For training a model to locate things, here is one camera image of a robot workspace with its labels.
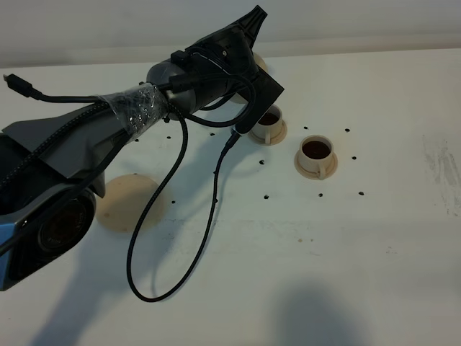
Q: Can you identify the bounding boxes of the beige teacup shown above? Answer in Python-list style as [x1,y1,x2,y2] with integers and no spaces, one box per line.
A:
[298,135,334,180]
[251,105,283,130]

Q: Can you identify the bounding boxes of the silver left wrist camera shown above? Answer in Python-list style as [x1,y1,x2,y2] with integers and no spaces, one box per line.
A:
[231,123,248,136]

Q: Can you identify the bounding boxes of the beige teapot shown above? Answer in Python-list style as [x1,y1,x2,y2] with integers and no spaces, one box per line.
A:
[230,52,269,104]

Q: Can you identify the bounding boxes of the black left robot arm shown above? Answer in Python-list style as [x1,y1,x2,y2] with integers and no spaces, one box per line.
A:
[1,6,283,290]

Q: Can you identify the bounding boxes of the beige rear teacup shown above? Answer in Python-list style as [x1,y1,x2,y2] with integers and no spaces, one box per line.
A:
[251,105,283,130]

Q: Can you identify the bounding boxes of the beige front saucer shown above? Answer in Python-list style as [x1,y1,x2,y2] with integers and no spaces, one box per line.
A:
[294,150,338,180]

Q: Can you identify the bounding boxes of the black braided camera cable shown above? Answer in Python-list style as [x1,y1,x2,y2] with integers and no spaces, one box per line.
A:
[125,107,241,303]

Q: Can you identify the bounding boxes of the beige rear saucer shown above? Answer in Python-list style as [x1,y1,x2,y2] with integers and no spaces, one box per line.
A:
[249,120,287,146]

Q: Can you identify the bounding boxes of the beige teapot saucer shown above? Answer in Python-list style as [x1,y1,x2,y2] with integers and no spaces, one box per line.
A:
[96,174,158,234]

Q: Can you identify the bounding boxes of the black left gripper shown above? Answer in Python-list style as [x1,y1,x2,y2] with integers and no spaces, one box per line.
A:
[201,5,284,132]

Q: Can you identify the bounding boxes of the beige front teacup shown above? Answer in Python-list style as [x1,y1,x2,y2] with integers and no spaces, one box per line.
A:
[298,135,334,180]

